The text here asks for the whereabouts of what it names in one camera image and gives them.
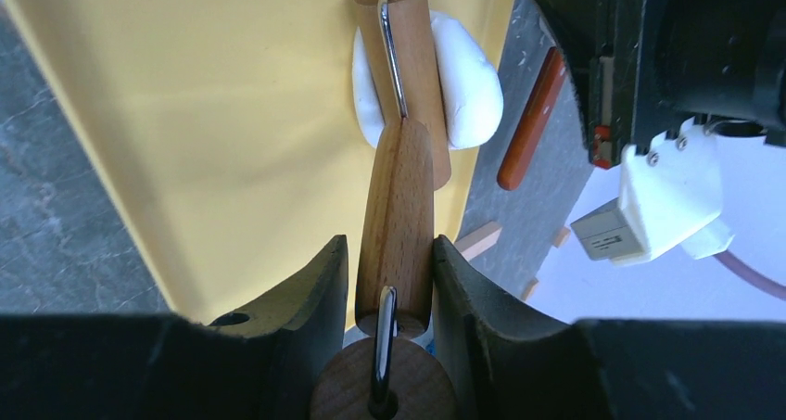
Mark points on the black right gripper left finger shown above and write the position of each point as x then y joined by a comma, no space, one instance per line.
259,361

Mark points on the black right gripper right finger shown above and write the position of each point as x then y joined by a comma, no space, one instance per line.
507,360

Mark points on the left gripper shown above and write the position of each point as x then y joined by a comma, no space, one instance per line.
640,68

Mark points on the white dough ball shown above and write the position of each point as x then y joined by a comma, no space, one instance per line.
471,88

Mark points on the small wooden block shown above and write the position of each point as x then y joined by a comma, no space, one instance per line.
479,241

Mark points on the metal scraper with wooden handle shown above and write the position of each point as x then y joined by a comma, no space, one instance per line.
532,123

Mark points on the wooden block at back wall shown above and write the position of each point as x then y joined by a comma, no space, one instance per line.
562,236

